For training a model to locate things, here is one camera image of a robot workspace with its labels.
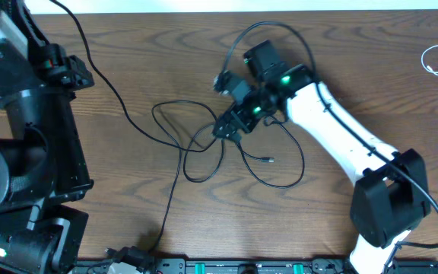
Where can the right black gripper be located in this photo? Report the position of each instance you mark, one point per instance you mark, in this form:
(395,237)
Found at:
(236,113)

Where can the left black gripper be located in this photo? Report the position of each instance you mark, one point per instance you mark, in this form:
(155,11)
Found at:
(56,57)

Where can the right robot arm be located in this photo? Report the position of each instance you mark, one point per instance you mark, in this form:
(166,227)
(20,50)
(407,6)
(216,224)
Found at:
(390,187)

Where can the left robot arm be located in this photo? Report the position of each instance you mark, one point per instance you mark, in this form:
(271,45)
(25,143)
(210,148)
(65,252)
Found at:
(42,166)

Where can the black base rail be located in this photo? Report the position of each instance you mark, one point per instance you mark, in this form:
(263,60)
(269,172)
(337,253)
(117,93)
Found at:
(132,260)

